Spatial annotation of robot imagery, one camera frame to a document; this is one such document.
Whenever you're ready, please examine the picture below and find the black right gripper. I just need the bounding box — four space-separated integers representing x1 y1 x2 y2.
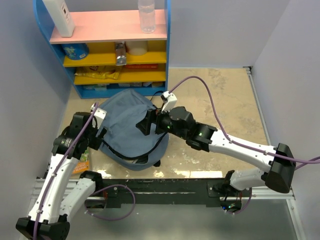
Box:
136 104 188 140

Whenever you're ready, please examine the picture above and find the blue fabric backpack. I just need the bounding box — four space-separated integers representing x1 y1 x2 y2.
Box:
98 88 169 171

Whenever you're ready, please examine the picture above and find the white coffee cover book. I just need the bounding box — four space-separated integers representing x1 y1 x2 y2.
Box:
126 156 149 164

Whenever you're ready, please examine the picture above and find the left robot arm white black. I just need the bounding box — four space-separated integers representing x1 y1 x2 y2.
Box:
15 108 107 240

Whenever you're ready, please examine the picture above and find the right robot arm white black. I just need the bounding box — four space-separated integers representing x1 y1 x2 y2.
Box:
135 106 296 197

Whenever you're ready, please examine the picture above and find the yellow snack bag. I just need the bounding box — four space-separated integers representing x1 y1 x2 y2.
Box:
74 65 122 80

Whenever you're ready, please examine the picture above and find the orange green children book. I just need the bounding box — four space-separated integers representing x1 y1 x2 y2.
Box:
72 148 90 175

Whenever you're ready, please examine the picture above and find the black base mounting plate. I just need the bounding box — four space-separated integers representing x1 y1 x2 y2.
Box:
92 178 250 209

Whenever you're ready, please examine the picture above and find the red flat box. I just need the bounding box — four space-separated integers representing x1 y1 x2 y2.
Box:
124 63 159 69

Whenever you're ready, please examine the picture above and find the blue shelf unit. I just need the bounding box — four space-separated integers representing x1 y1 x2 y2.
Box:
32 0 171 99

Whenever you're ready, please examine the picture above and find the blue round tin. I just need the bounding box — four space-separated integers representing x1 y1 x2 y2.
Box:
61 43 89 61

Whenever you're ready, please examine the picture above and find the clear plastic water bottle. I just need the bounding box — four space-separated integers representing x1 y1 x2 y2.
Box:
138 0 156 34

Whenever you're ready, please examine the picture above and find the white rectangular box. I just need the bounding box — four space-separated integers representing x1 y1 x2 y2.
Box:
43 0 75 38

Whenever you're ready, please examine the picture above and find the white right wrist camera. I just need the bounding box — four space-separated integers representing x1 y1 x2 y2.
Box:
161 91 178 114

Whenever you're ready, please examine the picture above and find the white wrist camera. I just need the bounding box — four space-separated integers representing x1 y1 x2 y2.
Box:
161 91 178 114
90 102 107 129

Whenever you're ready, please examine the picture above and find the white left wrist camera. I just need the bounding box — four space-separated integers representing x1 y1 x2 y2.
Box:
90 102 107 129

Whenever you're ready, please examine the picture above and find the aluminium frame rail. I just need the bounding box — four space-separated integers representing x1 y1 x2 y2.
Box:
31 177 296 208

